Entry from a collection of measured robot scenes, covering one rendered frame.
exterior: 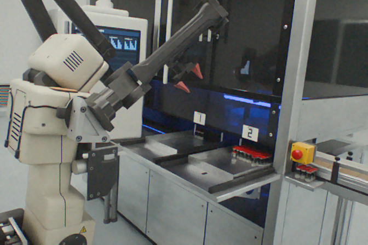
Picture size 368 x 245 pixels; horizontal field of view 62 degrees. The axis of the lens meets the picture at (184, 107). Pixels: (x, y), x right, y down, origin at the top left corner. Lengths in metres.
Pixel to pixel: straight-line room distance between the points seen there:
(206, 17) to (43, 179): 0.68
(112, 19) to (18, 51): 4.60
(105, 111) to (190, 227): 1.23
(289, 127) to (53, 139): 0.90
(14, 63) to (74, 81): 5.43
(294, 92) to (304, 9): 0.33
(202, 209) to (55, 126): 1.10
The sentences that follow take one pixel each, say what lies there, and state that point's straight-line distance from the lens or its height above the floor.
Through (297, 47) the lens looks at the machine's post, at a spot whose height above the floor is 1.42.
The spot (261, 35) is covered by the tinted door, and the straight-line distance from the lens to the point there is 1.43.
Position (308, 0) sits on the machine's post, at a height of 1.60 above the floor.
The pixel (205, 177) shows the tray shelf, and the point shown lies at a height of 0.88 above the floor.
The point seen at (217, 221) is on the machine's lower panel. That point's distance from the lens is 1.72.
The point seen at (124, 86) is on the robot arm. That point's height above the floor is 1.25.
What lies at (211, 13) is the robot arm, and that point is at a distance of 0.93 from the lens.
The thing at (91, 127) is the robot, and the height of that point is 1.15.
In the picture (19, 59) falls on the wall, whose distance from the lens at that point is 6.36.
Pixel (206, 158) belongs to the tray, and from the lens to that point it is 1.46.
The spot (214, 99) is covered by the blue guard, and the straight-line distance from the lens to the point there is 1.58.
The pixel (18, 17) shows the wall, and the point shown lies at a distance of 6.36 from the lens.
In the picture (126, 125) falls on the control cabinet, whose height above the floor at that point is 0.89.
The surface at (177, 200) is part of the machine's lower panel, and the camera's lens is 1.94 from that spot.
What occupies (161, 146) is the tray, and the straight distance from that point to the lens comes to 1.52.
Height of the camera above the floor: 1.35
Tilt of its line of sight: 10 degrees down
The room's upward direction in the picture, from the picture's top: 5 degrees clockwise
